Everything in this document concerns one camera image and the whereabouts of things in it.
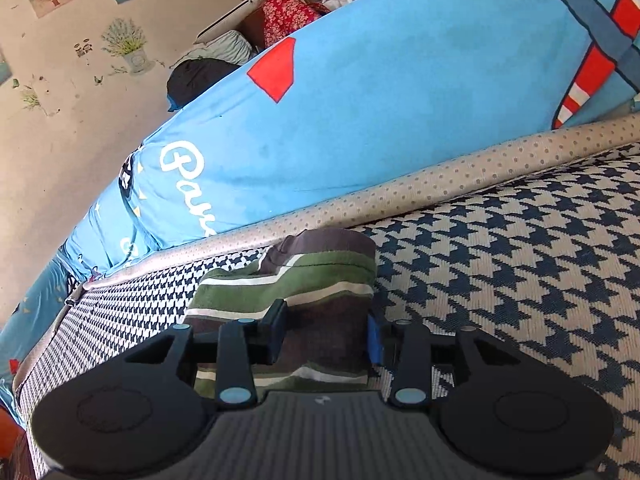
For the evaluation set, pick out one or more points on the lavender pot wall sticker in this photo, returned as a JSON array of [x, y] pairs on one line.
[[127, 45]]

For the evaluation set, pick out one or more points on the houndstooth sofa mat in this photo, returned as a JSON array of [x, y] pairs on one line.
[[500, 240]]

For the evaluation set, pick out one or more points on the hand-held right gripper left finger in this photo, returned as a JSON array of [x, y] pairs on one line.
[[277, 330]]

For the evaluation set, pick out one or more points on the table with white cloth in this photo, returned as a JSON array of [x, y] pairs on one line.
[[345, 0]]

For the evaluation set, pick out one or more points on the blue printed sofa cover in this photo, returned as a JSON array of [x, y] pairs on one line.
[[375, 110]]

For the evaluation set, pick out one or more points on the light green folded quilt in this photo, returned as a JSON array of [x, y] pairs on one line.
[[225, 50]]

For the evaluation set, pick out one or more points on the green grey striped t-shirt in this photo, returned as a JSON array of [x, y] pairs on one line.
[[320, 280]]

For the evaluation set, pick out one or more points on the dark wooden cabinet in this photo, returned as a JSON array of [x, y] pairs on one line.
[[252, 30]]

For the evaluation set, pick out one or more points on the red floral cloth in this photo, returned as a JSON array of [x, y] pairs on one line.
[[290, 15]]

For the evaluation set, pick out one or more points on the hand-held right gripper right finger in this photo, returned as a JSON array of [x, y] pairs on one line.
[[375, 340]]

